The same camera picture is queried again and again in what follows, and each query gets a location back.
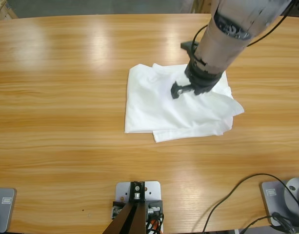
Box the black corner bracket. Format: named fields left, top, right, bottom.
left=144, top=199, right=164, bottom=234
left=111, top=200, right=127, bottom=218

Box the wooden crate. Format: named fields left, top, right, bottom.
left=0, top=0, right=18, bottom=20

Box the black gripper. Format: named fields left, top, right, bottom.
left=170, top=63, right=225, bottom=100

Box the tangled black cable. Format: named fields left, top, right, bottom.
left=233, top=211, right=299, bottom=234

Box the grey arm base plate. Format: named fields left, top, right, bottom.
left=0, top=187, right=18, bottom=234
left=261, top=177, right=299, bottom=227

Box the dark brown camera post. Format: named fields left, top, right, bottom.
left=101, top=180, right=147, bottom=234

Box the white Unitree t-shirt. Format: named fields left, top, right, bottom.
left=124, top=62, right=245, bottom=144

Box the orange cable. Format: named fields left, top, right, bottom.
left=149, top=218, right=162, bottom=231

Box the white mount plate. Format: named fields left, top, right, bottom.
left=115, top=180, right=162, bottom=234

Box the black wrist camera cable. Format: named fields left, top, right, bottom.
left=191, top=0, right=295, bottom=65

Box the long black cable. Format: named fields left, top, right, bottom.
left=192, top=173, right=299, bottom=234

